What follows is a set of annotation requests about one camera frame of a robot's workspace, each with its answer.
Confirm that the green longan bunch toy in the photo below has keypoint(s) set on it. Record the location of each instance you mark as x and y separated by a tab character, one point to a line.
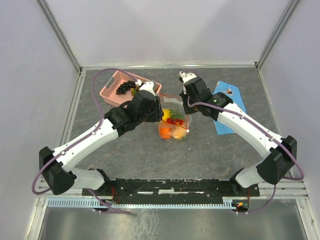
134	90

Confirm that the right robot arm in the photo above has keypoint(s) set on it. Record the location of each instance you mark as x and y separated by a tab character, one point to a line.
278	153

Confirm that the small red fruits toy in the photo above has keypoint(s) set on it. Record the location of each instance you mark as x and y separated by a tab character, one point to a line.
177	118

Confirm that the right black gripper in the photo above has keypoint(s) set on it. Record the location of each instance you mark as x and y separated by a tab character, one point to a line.
187	110

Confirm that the dark grape bunch toy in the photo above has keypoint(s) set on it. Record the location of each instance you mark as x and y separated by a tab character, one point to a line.
125	87

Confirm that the yellow lemon toy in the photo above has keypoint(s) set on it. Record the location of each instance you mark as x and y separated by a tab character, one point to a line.
166	114

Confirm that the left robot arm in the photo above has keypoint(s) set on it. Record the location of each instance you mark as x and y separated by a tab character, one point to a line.
58	166

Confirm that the orange persimmon toy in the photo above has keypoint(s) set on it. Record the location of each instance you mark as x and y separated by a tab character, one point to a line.
165	133

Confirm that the clear zip top bag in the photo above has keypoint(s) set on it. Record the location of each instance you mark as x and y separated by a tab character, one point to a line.
174	102

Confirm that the yellow orange peach toy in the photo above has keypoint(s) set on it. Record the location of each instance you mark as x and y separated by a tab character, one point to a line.
179	133

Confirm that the blue cartoon cloth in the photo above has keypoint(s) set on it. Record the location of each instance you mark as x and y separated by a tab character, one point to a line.
232	92

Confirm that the pink plastic basket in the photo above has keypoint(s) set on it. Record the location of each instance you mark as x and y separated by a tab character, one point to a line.
108	92

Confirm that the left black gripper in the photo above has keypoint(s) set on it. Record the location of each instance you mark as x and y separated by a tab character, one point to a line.
158	111

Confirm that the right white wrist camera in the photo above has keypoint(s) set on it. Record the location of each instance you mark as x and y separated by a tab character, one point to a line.
184	77

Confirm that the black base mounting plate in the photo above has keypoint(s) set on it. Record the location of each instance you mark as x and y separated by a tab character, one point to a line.
108	190

